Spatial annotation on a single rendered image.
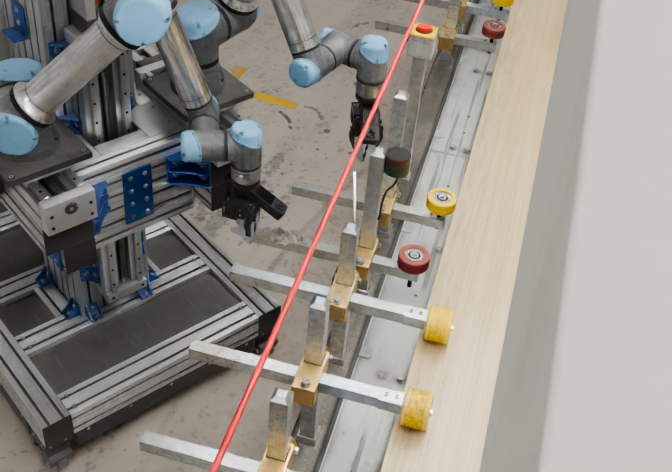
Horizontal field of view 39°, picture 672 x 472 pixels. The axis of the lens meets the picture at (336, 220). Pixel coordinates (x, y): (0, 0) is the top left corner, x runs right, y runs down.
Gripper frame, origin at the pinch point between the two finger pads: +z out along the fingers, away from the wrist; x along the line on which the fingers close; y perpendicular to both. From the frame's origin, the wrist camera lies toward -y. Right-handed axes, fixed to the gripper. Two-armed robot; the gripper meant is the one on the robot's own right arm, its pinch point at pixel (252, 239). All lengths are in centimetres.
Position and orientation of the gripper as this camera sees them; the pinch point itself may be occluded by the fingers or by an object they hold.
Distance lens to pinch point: 250.9
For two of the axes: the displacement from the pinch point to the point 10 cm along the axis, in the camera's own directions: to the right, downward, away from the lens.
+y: -9.6, -2.3, 1.6
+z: -0.7, 7.6, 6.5
